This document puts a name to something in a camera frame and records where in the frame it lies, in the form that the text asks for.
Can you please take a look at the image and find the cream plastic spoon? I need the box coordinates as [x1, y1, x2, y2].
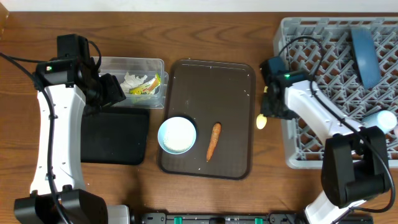
[256, 86, 269, 130]

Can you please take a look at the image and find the white tissue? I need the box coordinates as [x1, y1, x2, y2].
[120, 72, 147, 93]

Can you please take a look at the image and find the yellow snack wrapper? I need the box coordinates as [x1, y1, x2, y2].
[129, 73, 161, 95]

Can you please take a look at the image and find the light blue bowl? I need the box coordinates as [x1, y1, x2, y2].
[157, 117, 197, 155]

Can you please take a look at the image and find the dark blue plate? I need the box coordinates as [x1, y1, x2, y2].
[351, 27, 381, 89]

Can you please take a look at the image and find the light blue cup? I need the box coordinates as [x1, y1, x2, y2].
[362, 110, 397, 134]

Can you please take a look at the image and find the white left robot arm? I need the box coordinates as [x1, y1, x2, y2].
[1, 34, 131, 223]

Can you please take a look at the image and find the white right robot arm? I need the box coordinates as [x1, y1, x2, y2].
[260, 55, 397, 223]

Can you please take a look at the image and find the grey dishwasher rack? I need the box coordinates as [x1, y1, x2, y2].
[274, 17, 397, 169]

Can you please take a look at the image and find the clear plastic bin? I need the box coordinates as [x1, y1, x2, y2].
[99, 57, 169, 109]

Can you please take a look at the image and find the black plastic bin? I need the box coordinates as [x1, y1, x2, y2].
[81, 107, 149, 166]

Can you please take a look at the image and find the orange carrot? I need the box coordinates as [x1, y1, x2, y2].
[206, 123, 221, 162]

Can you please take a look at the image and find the dark brown serving tray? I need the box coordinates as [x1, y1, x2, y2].
[157, 60, 256, 180]

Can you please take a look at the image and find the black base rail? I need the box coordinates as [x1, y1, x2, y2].
[136, 211, 374, 224]

